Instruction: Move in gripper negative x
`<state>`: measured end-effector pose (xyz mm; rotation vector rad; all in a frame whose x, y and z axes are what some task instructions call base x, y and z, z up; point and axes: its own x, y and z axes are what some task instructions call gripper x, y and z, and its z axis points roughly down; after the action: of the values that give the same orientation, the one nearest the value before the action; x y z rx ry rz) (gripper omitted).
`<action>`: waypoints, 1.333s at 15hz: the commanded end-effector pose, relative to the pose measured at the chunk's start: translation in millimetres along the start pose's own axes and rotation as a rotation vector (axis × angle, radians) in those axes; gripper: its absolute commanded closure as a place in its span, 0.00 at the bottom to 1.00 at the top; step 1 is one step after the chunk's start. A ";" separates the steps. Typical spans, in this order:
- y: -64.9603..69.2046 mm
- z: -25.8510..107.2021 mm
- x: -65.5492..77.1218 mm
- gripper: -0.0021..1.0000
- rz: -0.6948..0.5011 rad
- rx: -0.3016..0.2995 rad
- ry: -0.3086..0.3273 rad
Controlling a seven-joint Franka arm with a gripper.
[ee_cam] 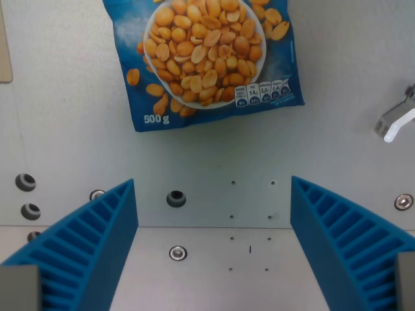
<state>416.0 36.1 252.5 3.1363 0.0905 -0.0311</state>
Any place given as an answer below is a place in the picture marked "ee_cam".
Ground blue peanut bag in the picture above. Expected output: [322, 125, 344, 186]
[102, 0, 306, 133]

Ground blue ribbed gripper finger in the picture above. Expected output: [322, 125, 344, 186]
[0, 178, 139, 311]
[289, 176, 415, 311]

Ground beige board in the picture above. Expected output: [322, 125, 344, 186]
[0, 3, 14, 84]

